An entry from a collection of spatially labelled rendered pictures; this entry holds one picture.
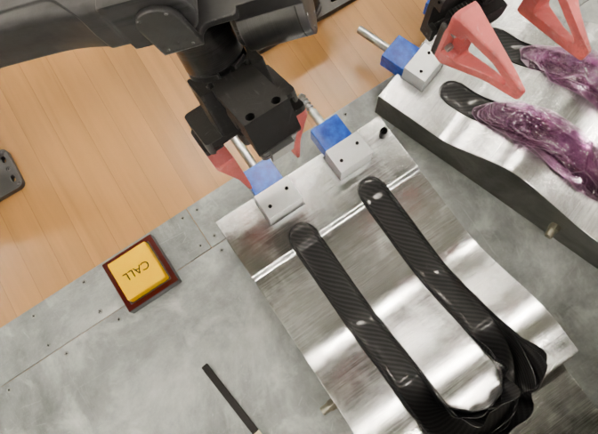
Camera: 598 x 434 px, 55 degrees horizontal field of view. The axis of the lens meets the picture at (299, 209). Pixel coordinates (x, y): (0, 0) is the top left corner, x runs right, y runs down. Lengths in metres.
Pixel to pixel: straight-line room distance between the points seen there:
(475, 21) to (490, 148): 0.37
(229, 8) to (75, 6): 0.11
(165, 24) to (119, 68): 0.52
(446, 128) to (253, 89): 0.40
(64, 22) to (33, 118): 0.52
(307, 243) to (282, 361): 0.17
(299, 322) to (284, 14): 0.39
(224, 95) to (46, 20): 0.15
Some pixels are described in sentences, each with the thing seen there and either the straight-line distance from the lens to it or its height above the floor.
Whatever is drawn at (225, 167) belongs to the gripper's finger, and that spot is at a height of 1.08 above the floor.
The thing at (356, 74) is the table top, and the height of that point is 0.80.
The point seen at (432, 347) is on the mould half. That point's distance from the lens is 0.70.
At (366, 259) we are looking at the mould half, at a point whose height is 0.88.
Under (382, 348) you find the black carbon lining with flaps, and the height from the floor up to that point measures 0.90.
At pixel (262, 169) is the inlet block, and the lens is 0.74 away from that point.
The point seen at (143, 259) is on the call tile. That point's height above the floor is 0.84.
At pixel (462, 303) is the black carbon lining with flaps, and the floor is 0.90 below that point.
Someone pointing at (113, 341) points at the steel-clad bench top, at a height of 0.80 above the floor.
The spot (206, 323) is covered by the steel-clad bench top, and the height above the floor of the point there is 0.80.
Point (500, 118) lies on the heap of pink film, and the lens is 0.81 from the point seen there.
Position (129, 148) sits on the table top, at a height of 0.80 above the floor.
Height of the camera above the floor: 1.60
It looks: 75 degrees down
